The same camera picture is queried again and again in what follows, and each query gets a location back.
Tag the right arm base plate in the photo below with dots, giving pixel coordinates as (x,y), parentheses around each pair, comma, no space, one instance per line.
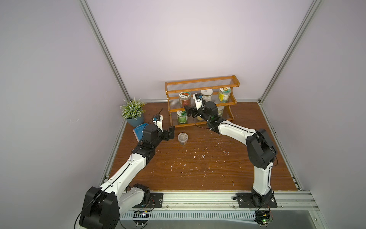
(255,201)

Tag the sunflower lid jar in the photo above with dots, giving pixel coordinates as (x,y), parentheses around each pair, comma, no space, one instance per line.
(224,94)

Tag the right controller board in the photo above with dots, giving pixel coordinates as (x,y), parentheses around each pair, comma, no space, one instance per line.
(263,218)

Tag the potted green plant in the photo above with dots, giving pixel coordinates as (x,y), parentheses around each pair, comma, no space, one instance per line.
(133,112)

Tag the aluminium front rail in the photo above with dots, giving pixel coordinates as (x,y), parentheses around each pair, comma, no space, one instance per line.
(219,205)

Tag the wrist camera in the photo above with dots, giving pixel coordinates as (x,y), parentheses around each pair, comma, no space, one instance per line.
(158,121)
(198,99)

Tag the blue dustpan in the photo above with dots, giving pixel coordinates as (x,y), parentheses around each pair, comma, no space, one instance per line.
(138,131)

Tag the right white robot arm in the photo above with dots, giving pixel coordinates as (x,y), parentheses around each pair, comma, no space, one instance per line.
(260,148)

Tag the left controller board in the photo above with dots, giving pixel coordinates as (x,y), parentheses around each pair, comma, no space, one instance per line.
(141,218)

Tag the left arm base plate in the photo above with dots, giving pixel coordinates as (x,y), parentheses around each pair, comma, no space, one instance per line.
(155,200)

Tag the white lid jar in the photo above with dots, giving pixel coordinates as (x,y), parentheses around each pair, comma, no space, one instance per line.
(207,94)

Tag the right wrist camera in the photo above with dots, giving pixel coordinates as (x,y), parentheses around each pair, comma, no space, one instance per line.
(198,99)

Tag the green leaf lid jar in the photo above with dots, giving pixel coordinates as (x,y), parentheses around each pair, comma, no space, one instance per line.
(182,117)

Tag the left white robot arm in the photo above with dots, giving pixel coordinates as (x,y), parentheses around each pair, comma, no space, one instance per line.
(103,206)

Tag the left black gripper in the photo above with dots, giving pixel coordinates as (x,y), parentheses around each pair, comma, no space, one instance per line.
(170,134)

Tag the controller board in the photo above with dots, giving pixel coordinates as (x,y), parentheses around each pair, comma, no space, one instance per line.
(263,218)
(141,218)

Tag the green label white-lid jar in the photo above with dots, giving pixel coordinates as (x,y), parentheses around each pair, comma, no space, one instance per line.
(220,110)

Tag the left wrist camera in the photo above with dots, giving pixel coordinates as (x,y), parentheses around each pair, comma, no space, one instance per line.
(158,121)

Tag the small clear seed cup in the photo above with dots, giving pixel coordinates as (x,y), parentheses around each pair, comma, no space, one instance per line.
(183,138)

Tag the strawberry lid jar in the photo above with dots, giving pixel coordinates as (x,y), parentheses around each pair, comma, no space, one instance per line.
(184,99)

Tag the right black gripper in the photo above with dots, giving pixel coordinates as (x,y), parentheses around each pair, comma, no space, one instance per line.
(193,111)

